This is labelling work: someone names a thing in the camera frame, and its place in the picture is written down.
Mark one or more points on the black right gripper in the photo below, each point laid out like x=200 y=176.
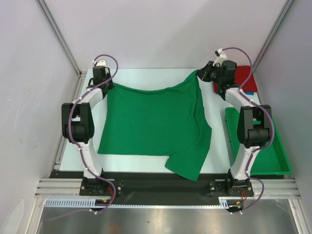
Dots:
x=203 y=73

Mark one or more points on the green t shirt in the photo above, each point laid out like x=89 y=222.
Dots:
x=167 y=122

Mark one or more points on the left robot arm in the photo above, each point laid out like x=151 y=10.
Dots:
x=79 y=128

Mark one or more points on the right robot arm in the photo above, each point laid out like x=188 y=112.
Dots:
x=255 y=129

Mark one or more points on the folded red t shirt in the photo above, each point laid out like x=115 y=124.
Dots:
x=246 y=76

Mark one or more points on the folded blue t shirt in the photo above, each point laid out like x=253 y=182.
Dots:
x=249 y=93

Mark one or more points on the green plastic bin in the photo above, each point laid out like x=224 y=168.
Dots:
x=271 y=161

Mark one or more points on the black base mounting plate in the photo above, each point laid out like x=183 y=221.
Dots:
x=159 y=189

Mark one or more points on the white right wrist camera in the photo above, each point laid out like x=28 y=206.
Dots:
x=220 y=57

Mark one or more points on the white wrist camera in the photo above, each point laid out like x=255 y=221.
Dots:
x=101 y=62
x=220 y=57

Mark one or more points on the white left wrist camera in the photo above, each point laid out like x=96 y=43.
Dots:
x=101 y=62

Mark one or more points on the right aluminium frame post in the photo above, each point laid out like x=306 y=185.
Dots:
x=273 y=32

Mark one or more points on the aluminium frame post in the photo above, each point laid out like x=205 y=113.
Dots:
x=43 y=6
x=273 y=32

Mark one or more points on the left aluminium frame post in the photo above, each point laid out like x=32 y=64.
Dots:
x=43 y=6

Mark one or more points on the aluminium front rail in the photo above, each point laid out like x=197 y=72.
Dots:
x=273 y=188

